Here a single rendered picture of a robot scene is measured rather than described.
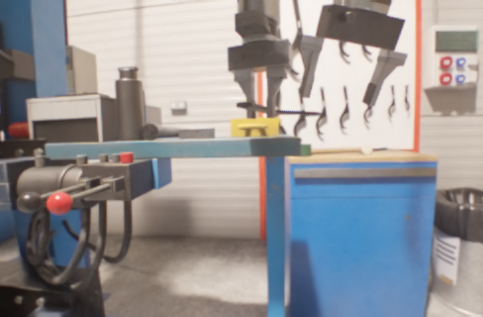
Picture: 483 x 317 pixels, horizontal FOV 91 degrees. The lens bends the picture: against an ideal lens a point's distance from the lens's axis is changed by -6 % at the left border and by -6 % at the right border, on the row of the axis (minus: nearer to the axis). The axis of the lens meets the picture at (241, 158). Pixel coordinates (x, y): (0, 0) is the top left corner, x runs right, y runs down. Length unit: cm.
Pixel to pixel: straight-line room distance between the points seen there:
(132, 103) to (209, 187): 191
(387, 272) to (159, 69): 245
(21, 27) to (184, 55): 164
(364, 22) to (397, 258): 127
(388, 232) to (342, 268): 30
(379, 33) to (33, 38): 115
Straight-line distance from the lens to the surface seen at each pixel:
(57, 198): 48
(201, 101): 254
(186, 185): 264
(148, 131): 71
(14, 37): 133
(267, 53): 54
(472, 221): 178
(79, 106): 81
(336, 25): 46
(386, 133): 264
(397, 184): 143
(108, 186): 59
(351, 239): 143
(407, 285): 166
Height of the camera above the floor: 108
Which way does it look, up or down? 6 degrees down
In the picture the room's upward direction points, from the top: 2 degrees counter-clockwise
